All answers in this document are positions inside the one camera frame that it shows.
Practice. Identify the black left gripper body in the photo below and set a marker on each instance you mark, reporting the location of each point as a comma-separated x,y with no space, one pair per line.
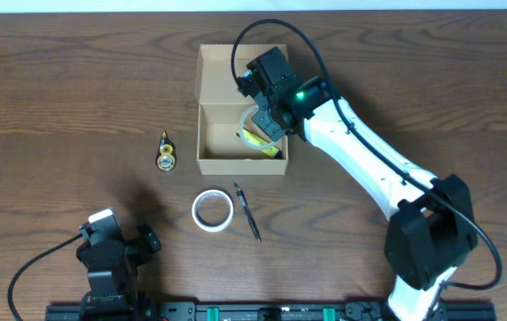
134,255

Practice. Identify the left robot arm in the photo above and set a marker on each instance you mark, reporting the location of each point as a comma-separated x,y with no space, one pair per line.
113,290

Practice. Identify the black aluminium mounting rail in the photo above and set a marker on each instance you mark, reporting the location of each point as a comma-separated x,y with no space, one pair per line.
353,311

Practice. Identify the white tape roll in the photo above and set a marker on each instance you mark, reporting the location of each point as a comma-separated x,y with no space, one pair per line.
212,210

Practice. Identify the yellow highlighter marker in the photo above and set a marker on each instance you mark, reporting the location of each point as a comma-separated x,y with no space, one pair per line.
272,153

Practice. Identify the clear tape roll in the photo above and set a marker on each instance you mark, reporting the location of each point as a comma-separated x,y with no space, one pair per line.
243,117

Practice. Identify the black pen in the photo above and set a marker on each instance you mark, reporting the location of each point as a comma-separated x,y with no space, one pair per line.
251,220

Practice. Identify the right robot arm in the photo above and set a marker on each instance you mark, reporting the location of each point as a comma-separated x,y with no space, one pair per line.
431,227

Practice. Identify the cardboard box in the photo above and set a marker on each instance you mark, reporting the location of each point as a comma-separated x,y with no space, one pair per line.
220,106

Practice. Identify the yellow black correction tape dispenser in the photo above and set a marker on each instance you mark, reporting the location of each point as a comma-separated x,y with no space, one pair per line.
166,154

